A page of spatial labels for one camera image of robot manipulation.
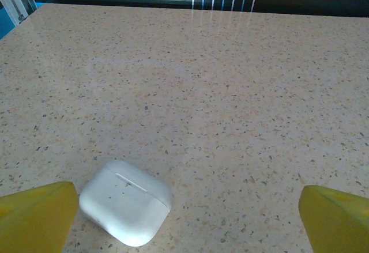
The white earbud charging case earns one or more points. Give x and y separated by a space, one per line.
124 207

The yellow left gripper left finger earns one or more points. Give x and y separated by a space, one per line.
31 221

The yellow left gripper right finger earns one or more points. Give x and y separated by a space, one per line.
337 224

